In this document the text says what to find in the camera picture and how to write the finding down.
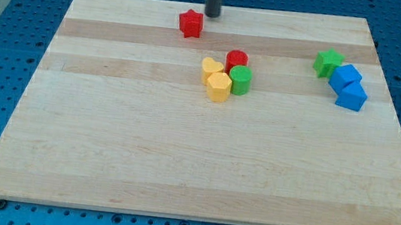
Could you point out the yellow heart block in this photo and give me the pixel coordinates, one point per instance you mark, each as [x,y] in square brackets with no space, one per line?
[209,67]

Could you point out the green cylinder block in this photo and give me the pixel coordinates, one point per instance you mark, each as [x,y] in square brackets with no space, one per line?
[241,77]

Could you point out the blue cube block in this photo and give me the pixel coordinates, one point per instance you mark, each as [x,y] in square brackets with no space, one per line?
[343,76]

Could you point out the yellow hexagon block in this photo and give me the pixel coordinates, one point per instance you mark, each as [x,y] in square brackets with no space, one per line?
[218,87]

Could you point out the red star block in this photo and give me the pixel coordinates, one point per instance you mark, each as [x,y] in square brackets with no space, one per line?
[191,23]

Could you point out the green star block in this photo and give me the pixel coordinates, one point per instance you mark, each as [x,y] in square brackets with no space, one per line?
[326,62]

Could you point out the blue pentagon block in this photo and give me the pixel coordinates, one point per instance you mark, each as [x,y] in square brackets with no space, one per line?
[352,97]

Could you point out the wooden board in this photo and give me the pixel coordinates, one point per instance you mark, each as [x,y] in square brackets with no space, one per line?
[116,118]

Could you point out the red cylinder block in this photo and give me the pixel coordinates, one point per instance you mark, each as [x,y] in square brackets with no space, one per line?
[235,58]

